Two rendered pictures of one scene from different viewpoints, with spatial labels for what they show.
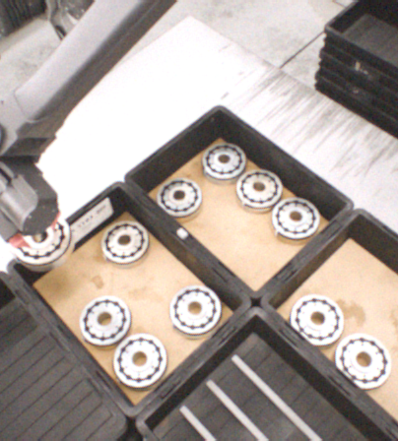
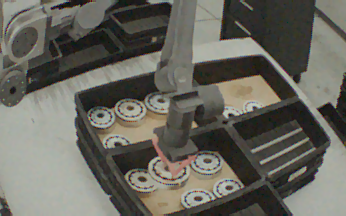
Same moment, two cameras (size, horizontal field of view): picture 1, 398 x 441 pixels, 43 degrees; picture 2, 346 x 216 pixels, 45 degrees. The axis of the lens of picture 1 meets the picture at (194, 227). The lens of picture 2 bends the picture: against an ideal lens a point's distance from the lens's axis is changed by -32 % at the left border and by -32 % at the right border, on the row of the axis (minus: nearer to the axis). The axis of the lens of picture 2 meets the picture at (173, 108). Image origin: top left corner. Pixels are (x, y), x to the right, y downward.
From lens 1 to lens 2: 1.36 m
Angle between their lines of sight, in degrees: 55
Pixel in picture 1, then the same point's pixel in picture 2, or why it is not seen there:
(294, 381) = (254, 140)
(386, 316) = (233, 98)
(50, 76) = (185, 27)
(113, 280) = (164, 197)
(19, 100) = (181, 47)
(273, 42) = not seen: outside the picture
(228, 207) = (131, 132)
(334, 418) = (272, 132)
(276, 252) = not seen: hidden behind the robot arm
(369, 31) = not seen: hidden behind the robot
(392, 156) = (111, 72)
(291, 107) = (56, 98)
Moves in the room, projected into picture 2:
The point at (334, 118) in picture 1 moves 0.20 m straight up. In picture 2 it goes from (73, 84) to (77, 46)
